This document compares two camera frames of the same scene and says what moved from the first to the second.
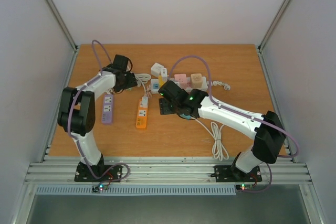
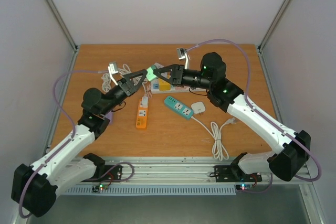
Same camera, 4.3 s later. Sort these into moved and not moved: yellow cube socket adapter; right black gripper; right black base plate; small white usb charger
Moved: right black gripper
Not moved: small white usb charger; right black base plate; yellow cube socket adapter
